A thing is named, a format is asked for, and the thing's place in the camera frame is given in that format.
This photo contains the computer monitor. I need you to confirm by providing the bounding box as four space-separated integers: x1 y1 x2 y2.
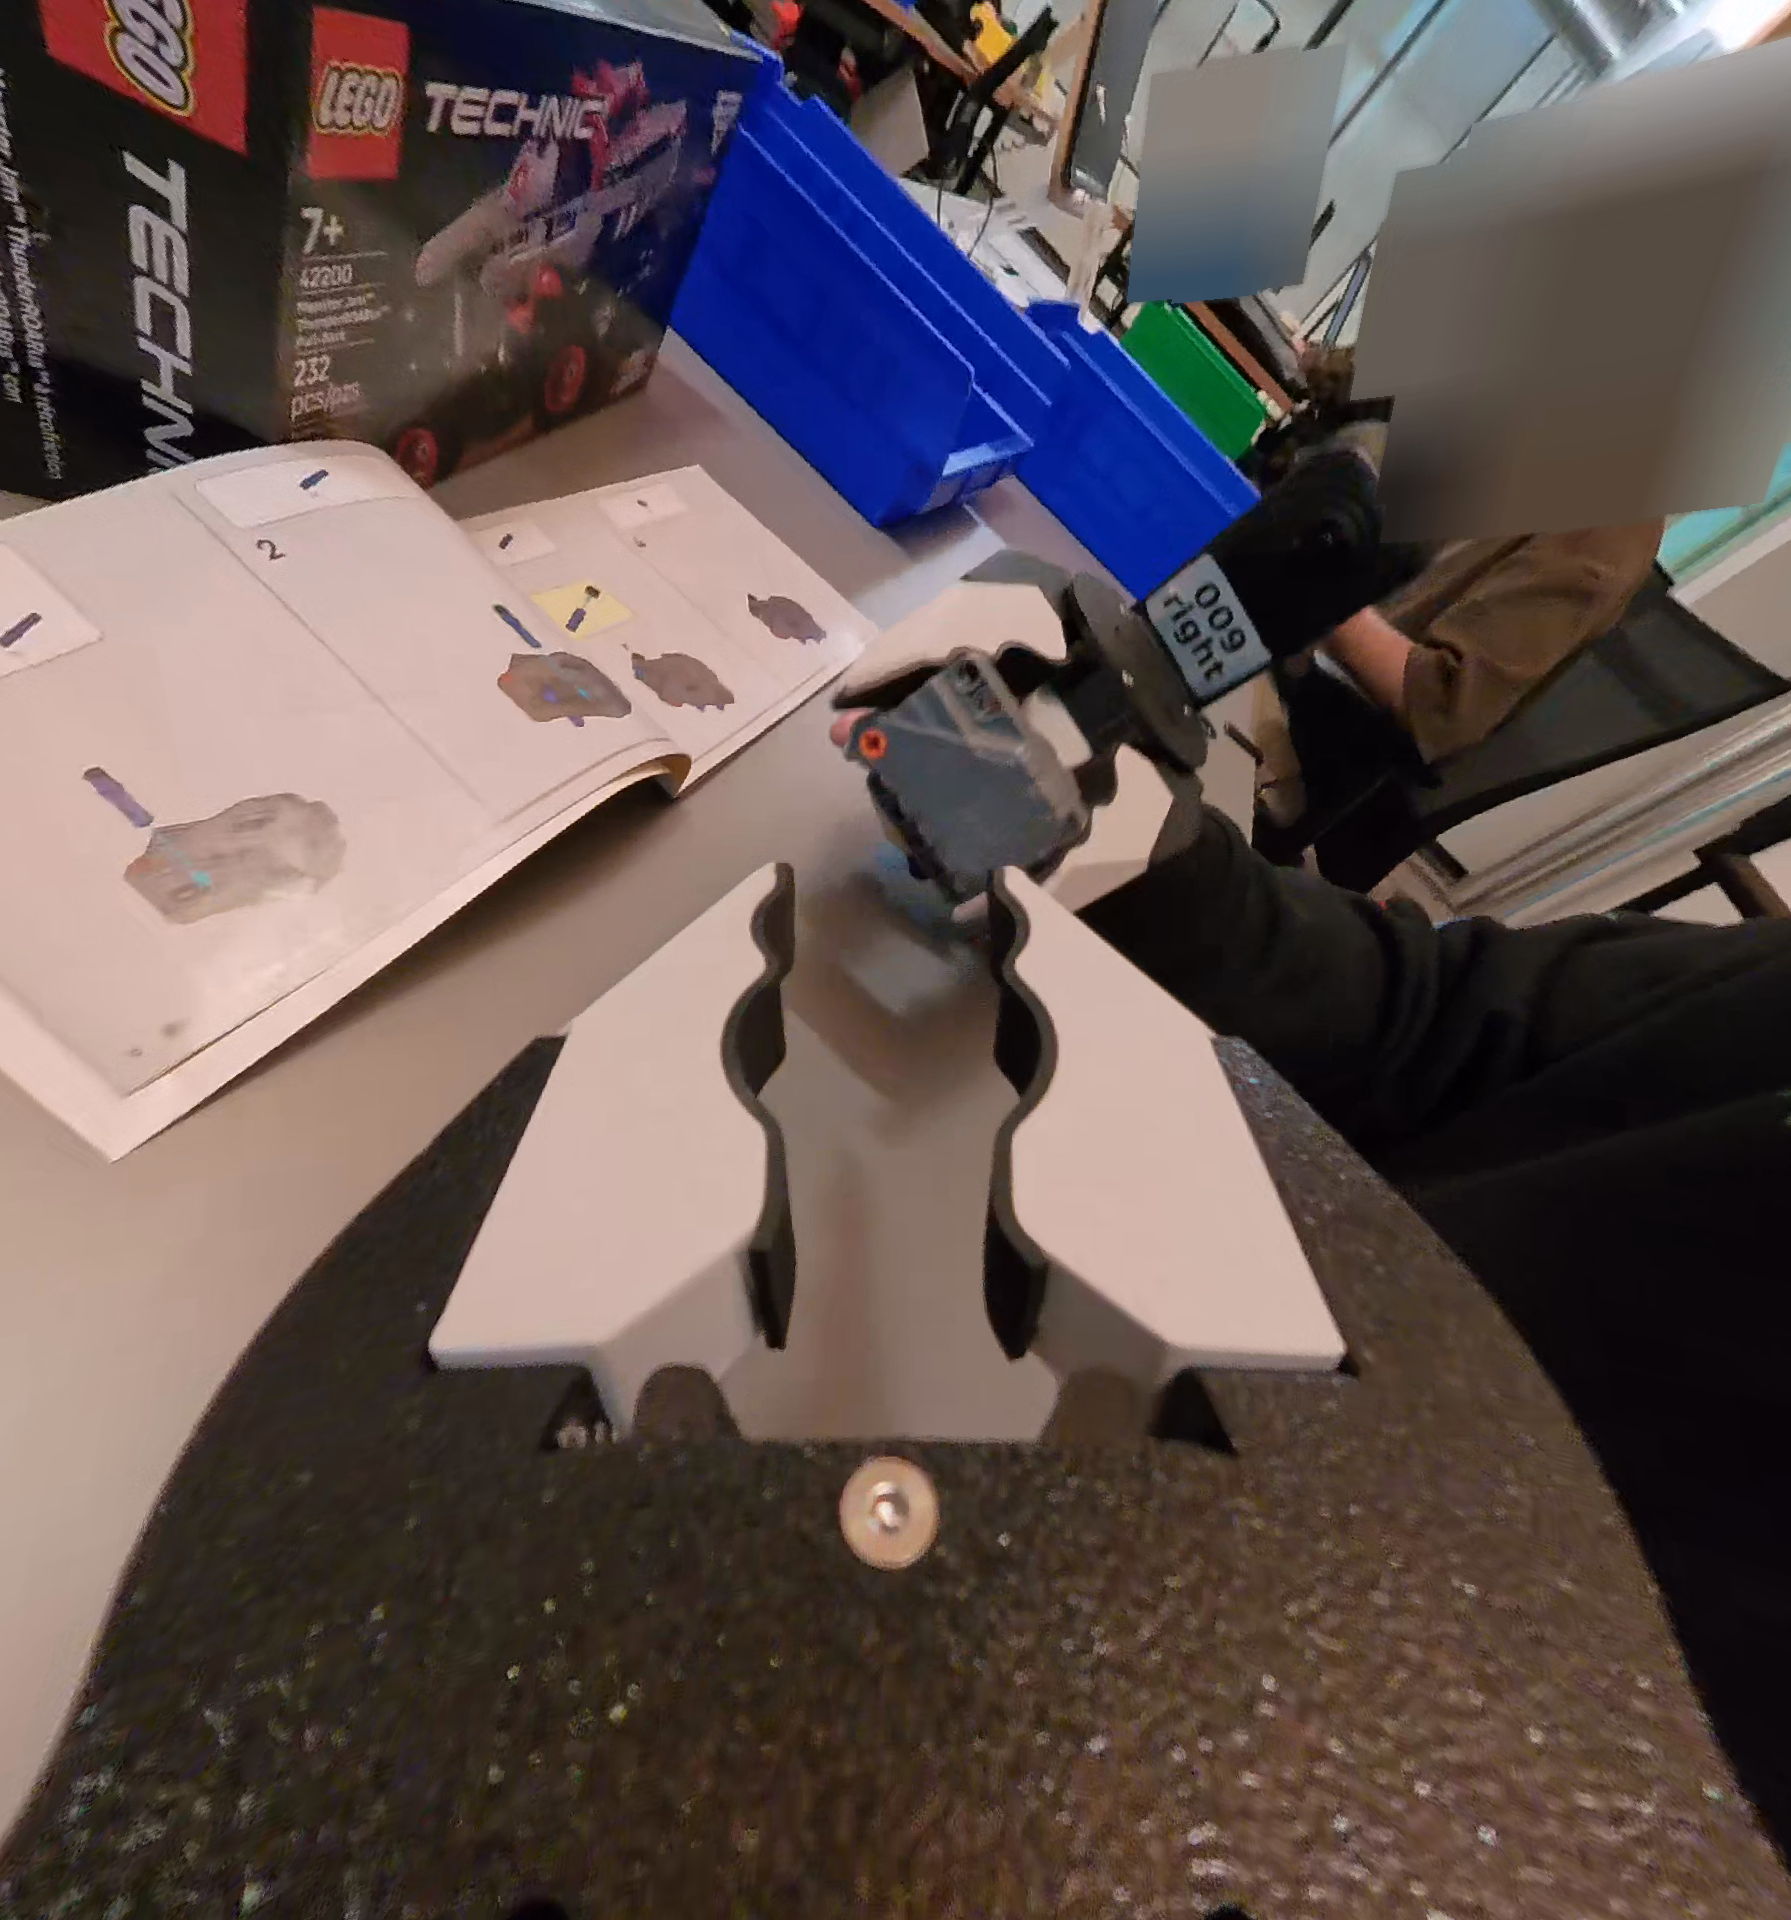
1061 0 1160 213

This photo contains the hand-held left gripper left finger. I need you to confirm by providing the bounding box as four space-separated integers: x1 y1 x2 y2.
426 861 802 1423

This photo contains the background wooden table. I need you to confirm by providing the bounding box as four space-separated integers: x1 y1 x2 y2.
776 0 1091 205

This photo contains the person's right forearm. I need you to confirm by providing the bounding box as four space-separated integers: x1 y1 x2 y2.
1081 802 1791 1189

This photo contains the person's black clothing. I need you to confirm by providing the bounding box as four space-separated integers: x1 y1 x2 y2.
1396 1036 1791 1920

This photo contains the open instruction booklet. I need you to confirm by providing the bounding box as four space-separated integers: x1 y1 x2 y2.
0 440 877 1166

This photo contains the green storage bin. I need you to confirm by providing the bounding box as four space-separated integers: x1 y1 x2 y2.
1124 298 1299 462

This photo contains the black toy set box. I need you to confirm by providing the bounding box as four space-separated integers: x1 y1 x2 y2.
0 0 786 506

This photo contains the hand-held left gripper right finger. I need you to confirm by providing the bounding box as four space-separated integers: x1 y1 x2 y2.
981 867 1349 1380

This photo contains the blue storage bin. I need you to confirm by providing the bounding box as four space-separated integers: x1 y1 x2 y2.
666 118 1036 530
751 72 1076 415
1022 298 1267 597

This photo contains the grey toy motor block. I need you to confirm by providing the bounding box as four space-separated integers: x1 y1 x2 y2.
851 648 1100 906

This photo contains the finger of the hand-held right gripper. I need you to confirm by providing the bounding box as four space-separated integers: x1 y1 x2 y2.
1048 762 1215 911
831 547 1084 713

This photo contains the black office chair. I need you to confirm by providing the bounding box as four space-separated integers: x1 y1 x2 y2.
1255 568 1791 906

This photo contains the grey desk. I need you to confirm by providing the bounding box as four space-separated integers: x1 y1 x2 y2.
0 336 1270 1848

